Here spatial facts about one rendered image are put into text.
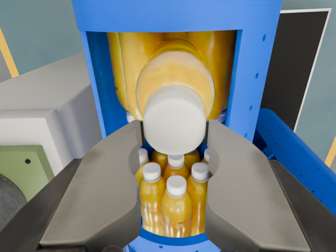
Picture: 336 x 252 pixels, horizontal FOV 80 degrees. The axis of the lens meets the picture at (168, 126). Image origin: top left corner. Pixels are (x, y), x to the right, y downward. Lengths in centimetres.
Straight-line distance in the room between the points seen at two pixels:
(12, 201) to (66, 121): 18
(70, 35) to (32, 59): 35
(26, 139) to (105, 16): 28
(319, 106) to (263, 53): 164
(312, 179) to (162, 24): 88
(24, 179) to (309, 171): 96
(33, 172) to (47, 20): 132
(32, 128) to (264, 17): 38
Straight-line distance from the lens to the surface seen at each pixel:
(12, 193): 49
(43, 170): 44
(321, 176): 101
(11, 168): 47
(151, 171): 44
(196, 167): 45
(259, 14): 25
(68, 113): 48
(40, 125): 41
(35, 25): 172
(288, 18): 143
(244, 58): 25
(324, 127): 202
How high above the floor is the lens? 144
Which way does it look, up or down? 61 degrees down
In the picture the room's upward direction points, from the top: 175 degrees counter-clockwise
